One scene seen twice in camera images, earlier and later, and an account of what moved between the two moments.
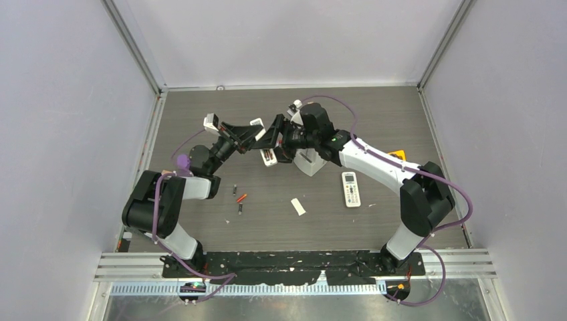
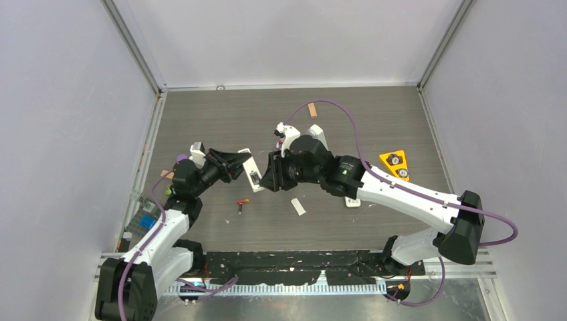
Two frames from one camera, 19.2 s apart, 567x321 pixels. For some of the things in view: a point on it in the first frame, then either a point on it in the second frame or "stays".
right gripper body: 293,138 -> 292,173
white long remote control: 269,155 -> 252,172
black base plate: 294,267 stays
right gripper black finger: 269,139 -> 273,179
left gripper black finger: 244,136 -> 234,161
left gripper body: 225,147 -> 214,170
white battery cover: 298,206 stays
